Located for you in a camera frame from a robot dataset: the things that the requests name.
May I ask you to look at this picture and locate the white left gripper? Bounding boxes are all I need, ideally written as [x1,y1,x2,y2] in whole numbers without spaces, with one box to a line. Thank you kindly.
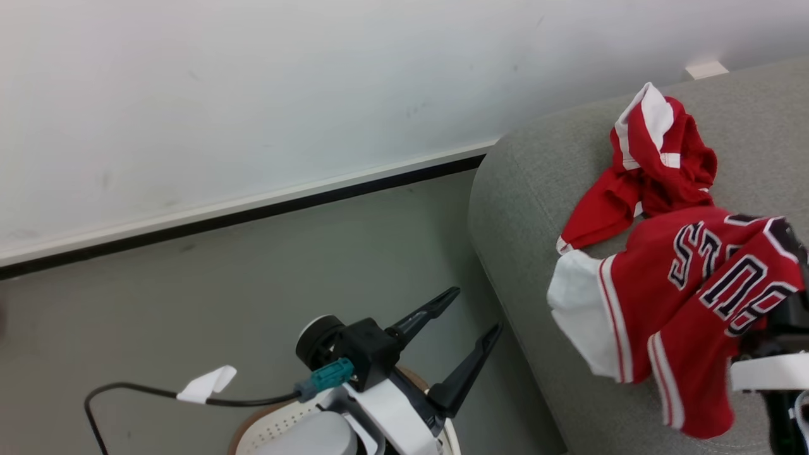
[341,286,504,455]

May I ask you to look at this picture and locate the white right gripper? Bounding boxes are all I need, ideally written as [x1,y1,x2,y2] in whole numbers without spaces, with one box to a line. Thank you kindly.
[729,292,809,394]

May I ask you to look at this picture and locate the red basketball jersey with lettering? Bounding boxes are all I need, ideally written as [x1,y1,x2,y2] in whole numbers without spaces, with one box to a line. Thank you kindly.
[546,205,809,440]

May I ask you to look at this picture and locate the red shorts with white trim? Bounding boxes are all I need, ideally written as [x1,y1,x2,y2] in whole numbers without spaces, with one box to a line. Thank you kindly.
[556,82,719,256]

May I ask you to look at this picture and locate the grey fabric sofa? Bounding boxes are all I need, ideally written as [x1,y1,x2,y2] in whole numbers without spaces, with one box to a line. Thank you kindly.
[467,56,809,455]

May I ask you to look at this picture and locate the cream perforated laundry basket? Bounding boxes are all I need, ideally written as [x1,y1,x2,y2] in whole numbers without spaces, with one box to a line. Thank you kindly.
[228,365,463,455]

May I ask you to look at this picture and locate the teal cable connector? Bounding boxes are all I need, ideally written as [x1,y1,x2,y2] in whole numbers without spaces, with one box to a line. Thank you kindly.
[293,357,355,404]

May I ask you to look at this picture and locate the white cable tag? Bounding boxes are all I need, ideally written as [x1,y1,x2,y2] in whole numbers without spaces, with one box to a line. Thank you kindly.
[176,365,238,404]

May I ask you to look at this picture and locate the small white wall box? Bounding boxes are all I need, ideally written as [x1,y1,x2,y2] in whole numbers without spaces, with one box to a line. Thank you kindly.
[685,60,730,81]

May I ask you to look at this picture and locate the black camera cable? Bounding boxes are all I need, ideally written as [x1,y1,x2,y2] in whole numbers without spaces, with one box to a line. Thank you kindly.
[83,381,305,455]

